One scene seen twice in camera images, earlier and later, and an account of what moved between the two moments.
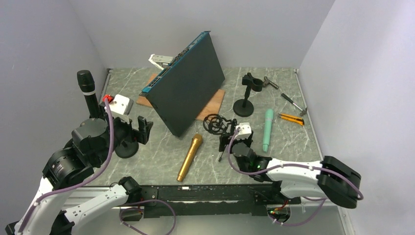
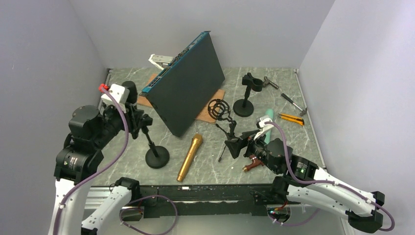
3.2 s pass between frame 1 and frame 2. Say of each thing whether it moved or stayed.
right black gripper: moved
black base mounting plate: stayed
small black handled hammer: stayed
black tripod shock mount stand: moved
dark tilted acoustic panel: stayed
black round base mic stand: stayed
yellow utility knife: stayed
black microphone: moved
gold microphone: stayed
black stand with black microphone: moved
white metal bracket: stayed
